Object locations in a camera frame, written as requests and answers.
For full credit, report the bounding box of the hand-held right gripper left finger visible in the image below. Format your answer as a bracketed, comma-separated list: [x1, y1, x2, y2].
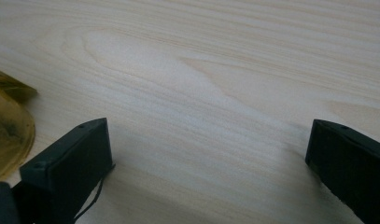
[11, 117, 116, 224]

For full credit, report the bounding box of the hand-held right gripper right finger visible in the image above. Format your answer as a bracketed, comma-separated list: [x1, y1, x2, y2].
[304, 119, 380, 224]

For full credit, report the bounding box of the yellow transparent plastic wrapper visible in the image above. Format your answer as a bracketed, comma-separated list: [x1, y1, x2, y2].
[0, 66, 38, 182]

